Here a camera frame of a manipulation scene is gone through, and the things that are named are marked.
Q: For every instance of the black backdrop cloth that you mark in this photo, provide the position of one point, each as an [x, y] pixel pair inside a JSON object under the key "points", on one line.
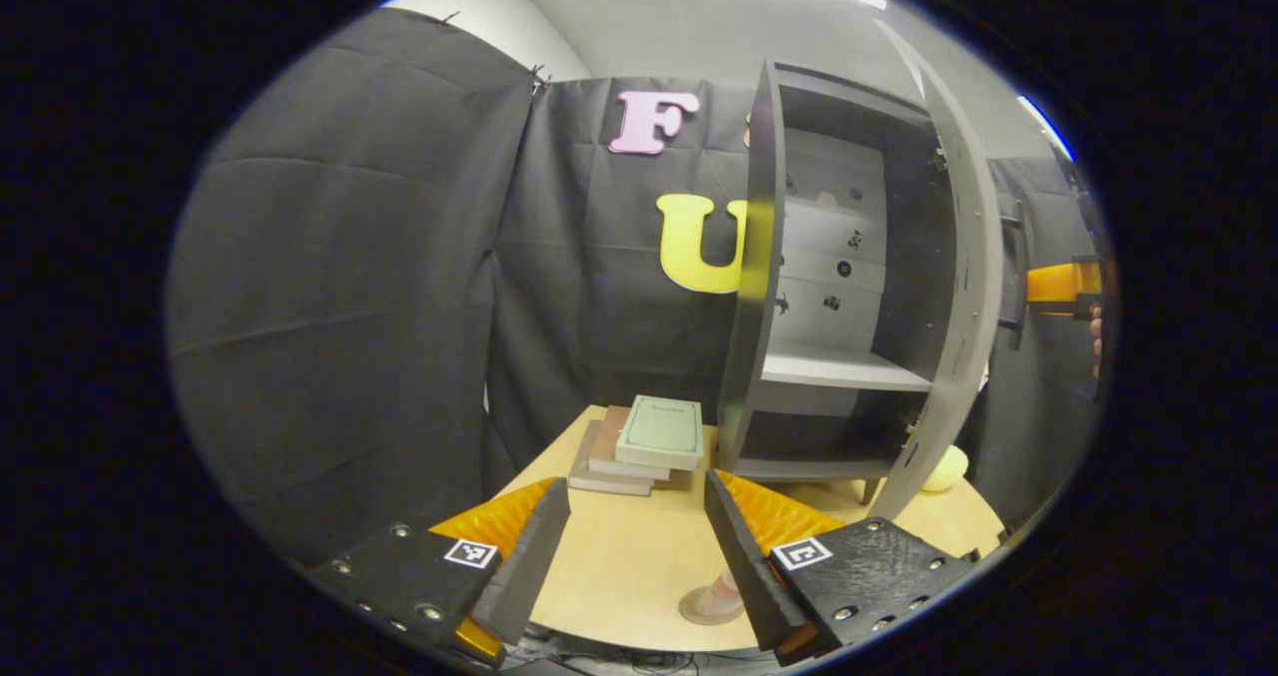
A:
{"points": [[349, 257]]}

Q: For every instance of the dark grey cabinet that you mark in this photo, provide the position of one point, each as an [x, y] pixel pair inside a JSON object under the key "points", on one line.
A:
{"points": [[849, 368]]}

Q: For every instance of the round brown coaster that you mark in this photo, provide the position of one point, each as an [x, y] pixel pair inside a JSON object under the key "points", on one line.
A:
{"points": [[694, 611]]}

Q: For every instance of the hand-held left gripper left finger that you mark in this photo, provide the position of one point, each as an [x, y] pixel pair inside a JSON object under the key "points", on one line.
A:
{"points": [[524, 576]]}

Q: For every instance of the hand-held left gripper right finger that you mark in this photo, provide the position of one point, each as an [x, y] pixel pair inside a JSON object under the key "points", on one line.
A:
{"points": [[749, 576]]}

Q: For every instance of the green book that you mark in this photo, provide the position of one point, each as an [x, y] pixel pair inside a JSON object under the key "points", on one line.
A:
{"points": [[661, 431]]}

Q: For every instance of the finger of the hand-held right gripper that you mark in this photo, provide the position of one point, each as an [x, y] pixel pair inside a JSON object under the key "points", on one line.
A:
{"points": [[1058, 284]]}

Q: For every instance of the yellow foam ball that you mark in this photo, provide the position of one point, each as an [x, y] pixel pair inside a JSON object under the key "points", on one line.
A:
{"points": [[947, 468]]}

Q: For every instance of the white bottle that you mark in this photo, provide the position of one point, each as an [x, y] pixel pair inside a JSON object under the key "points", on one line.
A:
{"points": [[726, 591]]}

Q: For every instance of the brown book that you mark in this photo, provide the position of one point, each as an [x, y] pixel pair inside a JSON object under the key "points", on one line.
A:
{"points": [[604, 451]]}

